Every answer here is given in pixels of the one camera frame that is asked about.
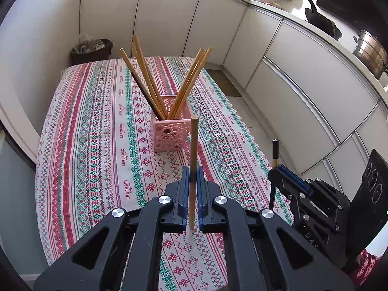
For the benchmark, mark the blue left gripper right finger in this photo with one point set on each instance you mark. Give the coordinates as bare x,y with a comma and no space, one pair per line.
202,197

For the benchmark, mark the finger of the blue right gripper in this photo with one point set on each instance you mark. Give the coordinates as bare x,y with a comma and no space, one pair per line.
299,184

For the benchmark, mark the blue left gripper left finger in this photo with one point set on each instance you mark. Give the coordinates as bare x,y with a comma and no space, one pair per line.
183,198

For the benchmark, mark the white kitchen cabinets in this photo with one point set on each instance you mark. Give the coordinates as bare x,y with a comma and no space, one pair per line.
325,106

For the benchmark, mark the person's hand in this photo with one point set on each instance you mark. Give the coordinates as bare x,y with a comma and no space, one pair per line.
365,264

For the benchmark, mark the pink perforated utensil holder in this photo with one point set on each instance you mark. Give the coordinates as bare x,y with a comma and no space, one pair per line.
171,135

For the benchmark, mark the steel stock pot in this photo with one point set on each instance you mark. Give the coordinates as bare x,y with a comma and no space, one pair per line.
371,53

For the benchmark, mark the black wok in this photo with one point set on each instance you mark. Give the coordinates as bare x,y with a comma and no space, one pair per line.
320,21

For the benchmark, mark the dark trash bin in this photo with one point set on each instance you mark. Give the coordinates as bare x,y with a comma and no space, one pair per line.
91,50

